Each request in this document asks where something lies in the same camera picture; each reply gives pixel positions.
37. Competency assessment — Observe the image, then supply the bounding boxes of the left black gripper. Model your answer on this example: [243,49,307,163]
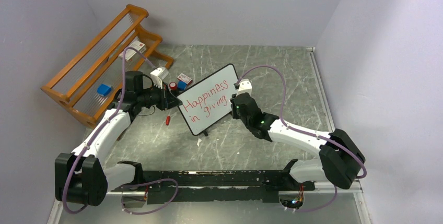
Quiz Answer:
[137,81,181,111]

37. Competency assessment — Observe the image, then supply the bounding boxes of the red marker cap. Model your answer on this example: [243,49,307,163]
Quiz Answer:
[165,116,171,126]

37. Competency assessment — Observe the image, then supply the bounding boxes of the black framed whiteboard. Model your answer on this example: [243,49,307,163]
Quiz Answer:
[178,63,238,136]

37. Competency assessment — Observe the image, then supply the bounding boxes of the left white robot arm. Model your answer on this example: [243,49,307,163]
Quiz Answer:
[55,67,181,206]

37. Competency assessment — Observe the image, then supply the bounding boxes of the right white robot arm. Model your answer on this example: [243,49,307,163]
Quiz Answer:
[230,93,367,190]

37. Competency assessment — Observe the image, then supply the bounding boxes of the blue small block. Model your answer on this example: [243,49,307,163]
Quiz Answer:
[177,80,188,91]

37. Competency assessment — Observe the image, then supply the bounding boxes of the red white small box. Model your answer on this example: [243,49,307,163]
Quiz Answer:
[177,73,193,86]

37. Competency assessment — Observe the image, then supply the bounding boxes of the blue block on rack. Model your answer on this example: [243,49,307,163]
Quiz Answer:
[96,84,112,97]

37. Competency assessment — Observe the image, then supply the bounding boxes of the orange wooden rack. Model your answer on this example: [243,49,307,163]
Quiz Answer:
[41,4,174,128]

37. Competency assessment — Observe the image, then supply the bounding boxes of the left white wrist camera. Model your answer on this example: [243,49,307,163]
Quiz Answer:
[149,67,169,89]

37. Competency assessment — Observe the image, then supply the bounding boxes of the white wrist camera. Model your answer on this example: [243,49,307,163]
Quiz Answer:
[149,67,169,89]
[236,79,252,96]

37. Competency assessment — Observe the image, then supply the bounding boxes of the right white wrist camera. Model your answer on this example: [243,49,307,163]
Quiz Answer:
[236,79,252,96]

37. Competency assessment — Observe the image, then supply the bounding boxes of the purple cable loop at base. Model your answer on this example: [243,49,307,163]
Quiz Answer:
[121,179,179,216]

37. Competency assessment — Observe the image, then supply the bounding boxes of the black base frame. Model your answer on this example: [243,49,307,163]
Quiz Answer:
[143,170,316,205]

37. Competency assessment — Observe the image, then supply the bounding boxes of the aluminium rail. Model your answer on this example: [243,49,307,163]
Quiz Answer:
[46,46,372,224]

